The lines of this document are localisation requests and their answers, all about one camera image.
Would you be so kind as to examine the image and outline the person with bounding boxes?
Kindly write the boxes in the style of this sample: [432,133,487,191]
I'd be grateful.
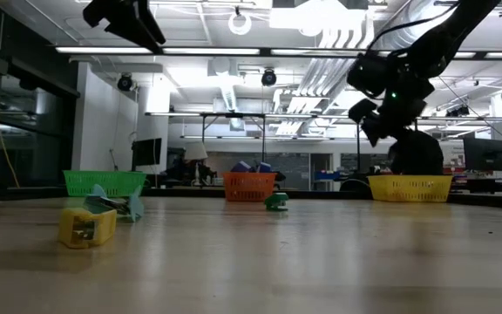
[386,128,445,176]

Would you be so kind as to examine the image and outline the orange plastic basket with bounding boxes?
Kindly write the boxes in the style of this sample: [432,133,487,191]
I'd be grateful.
[222,171,278,202]

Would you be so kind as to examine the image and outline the black desk monitor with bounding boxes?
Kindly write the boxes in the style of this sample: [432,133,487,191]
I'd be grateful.
[463,137,502,172]

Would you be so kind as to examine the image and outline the black hanging dome camera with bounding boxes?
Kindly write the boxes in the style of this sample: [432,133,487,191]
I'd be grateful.
[261,68,278,87]
[116,72,134,92]

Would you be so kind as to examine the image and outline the long ceiling light bar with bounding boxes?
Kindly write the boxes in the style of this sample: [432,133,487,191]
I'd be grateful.
[54,45,502,61]

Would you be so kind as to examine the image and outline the yellow plastic basket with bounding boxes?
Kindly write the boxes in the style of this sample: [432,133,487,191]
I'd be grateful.
[367,174,454,203]

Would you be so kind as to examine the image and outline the black aluminium table frame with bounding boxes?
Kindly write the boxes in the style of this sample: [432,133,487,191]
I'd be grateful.
[0,185,502,210]

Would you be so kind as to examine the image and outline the black wall monitor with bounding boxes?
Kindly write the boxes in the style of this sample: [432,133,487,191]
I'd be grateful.
[132,137,163,167]

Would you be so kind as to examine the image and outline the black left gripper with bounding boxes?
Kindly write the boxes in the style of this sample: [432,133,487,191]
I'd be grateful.
[82,0,167,54]

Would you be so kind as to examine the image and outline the white shade table lamp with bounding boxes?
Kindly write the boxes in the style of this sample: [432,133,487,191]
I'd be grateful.
[184,140,209,187]

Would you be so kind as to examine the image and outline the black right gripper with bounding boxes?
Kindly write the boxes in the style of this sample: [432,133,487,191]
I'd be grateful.
[348,76,436,148]

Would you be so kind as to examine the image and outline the white ring lamp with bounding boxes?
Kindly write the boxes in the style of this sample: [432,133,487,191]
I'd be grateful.
[227,10,253,37]

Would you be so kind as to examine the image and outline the yellow mini stapler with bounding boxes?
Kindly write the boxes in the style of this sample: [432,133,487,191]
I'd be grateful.
[57,207,118,250]

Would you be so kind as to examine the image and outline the green plastic basket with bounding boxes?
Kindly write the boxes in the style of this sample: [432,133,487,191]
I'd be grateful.
[62,169,147,198]

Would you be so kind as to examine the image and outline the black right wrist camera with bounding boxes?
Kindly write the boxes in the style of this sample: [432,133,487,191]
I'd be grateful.
[346,52,390,99]

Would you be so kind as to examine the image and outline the small black ceiling spotlight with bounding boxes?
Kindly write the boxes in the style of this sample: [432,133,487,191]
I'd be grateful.
[445,104,471,118]

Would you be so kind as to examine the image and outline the green mini stapler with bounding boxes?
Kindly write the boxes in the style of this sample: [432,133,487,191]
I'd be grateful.
[263,192,290,212]

